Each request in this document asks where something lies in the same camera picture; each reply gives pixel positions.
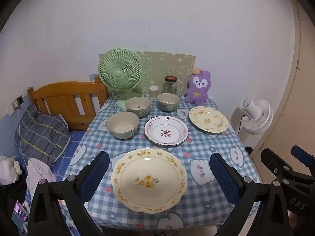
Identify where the blue checkered tablecloth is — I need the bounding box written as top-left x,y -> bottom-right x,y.
61,95 -> 262,234

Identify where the crumpled white cloth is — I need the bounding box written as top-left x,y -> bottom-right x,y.
0,156 -> 22,185

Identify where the cream floral ceramic bowl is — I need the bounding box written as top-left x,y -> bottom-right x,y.
156,93 -> 181,112
125,97 -> 152,117
106,111 -> 139,139

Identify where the blue bed sheet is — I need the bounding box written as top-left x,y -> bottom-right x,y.
15,131 -> 86,190

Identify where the wooden bed headboard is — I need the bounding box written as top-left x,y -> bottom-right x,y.
27,76 -> 109,131

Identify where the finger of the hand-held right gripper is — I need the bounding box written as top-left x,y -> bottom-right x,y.
291,146 -> 315,168
260,148 -> 294,178

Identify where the beige wooden door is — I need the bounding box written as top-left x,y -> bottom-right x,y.
246,0 -> 315,158

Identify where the grey plaid pillow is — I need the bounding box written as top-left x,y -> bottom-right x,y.
15,104 -> 71,168

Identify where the green patterned board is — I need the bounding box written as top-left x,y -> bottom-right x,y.
134,52 -> 196,96

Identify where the pink rimmed white plate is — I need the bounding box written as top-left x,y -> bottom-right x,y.
144,115 -> 189,148

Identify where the purple plush toy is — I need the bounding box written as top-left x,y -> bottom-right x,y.
185,69 -> 211,106

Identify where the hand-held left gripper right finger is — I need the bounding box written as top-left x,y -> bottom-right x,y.
209,153 -> 292,236

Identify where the green desk fan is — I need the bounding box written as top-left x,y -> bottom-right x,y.
98,47 -> 144,110

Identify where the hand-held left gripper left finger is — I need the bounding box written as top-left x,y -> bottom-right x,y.
28,151 -> 110,236

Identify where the dark clothing pile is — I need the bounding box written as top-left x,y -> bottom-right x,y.
0,177 -> 32,227

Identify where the white standing fan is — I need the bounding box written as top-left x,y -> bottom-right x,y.
233,98 -> 273,140

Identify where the smartphone with lit screen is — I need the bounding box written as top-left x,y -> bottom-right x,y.
11,200 -> 29,232

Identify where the glass jar with dark lid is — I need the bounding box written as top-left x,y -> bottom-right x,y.
162,76 -> 178,95

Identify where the yellow floral ceramic plate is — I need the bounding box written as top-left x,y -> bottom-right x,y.
111,147 -> 188,214
189,106 -> 229,134

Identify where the white garment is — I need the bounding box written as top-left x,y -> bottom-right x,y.
26,159 -> 57,197

